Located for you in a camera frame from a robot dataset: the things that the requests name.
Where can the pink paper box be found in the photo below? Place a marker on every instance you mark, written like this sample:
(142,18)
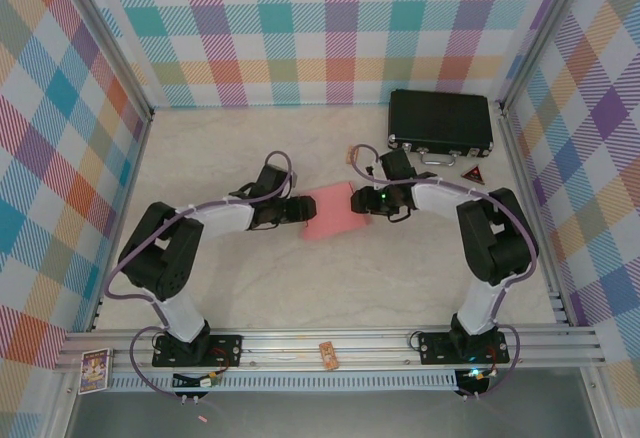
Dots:
(332,213)

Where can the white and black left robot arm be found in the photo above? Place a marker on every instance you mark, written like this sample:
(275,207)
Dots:
(165,253)

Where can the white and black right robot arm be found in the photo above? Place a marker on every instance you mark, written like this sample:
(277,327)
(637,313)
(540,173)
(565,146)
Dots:
(495,238)

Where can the small orange wooden tag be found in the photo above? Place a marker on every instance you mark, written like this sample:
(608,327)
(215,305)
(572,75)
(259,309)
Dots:
(350,155)
(328,355)

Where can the red and black triangle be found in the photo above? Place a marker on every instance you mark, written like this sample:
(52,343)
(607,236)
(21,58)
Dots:
(473,176)

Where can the black hard case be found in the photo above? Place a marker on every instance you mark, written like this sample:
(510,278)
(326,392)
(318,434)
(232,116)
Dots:
(440,118)

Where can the yellow plug connector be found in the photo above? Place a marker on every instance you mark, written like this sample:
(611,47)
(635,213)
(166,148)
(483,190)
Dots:
(211,381)

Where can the small purple card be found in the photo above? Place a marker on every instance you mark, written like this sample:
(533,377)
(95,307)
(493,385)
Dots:
(96,372)

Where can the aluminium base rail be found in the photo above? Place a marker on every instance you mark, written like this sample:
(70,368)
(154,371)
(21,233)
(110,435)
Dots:
(375,345)

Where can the aluminium side rail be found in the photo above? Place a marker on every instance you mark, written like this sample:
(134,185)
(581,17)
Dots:
(547,258)
(138,158)

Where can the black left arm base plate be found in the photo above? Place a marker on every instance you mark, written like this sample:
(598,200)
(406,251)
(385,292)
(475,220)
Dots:
(225,348)

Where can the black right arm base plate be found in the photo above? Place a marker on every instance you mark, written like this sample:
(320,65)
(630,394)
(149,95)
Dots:
(435,345)

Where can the aluminium corner post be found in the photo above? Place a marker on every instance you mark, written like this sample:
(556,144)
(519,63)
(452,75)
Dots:
(540,33)
(107,33)

